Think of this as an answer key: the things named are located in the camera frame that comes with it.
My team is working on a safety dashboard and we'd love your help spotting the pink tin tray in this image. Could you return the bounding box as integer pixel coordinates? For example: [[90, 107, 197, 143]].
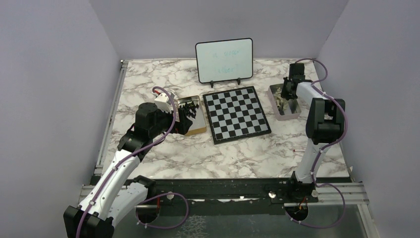
[[267, 84, 301, 121]]

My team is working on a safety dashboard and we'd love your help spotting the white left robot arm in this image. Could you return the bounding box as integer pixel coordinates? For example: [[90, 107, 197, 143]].
[[63, 102, 197, 238]]

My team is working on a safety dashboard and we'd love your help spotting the gold tin tray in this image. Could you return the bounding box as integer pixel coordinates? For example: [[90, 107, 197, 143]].
[[178, 95, 207, 136]]

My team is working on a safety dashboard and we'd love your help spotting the black silver chessboard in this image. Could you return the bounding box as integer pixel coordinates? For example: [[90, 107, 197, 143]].
[[203, 86, 271, 145]]

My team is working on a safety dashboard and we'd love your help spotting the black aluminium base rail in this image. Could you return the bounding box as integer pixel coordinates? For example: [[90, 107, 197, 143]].
[[78, 177, 370, 218]]

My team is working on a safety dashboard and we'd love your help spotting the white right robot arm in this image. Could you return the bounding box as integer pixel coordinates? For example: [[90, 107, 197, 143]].
[[281, 75, 345, 202]]

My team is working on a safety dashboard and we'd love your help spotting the pile of black chess pieces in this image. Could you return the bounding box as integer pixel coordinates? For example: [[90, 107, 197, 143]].
[[179, 101, 199, 119]]

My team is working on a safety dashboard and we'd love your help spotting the small whiteboard on stand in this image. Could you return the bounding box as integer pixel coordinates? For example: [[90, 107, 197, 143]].
[[195, 38, 254, 87]]

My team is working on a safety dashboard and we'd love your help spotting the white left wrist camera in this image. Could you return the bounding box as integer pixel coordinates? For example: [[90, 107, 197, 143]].
[[154, 92, 174, 113]]

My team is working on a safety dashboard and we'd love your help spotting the pile of white chess pieces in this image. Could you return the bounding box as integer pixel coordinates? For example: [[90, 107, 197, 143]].
[[273, 88, 289, 115]]

